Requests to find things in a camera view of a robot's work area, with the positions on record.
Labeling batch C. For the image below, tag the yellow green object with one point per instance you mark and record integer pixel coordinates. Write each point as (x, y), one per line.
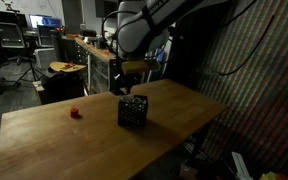
(268, 176)

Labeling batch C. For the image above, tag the lit blue computer monitor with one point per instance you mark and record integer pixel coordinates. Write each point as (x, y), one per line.
(45, 20)

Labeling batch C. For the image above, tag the dark wall screen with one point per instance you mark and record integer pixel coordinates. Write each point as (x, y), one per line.
(105, 8)

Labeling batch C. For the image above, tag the black camera tripod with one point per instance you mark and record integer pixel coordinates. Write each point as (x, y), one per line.
(30, 68)

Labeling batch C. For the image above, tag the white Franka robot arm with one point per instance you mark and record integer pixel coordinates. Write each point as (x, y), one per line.
(147, 26)

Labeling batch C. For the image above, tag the black bag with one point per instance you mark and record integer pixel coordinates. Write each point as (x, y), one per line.
(62, 87)

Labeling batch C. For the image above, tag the striped colourful backdrop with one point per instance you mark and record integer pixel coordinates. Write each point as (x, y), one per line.
(267, 110)

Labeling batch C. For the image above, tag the mesh back office chair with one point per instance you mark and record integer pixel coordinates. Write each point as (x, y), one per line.
(10, 35)

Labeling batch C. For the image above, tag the round wooden stool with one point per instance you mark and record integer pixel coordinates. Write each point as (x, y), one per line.
(65, 66)

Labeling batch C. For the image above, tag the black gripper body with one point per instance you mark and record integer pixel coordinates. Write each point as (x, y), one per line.
(124, 83)

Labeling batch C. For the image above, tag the small red block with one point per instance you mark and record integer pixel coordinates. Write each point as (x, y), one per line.
(74, 113)

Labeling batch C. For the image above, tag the black vertical pole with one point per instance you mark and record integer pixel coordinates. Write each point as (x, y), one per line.
(118, 66)

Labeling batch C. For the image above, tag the wooden top workbench cabinet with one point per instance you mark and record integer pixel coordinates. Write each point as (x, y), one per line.
(99, 65)

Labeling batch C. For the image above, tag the white plastic bracket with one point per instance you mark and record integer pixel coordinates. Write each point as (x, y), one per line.
(241, 165)

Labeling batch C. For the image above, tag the black perforated box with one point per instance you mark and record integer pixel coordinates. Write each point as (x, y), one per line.
(133, 114)

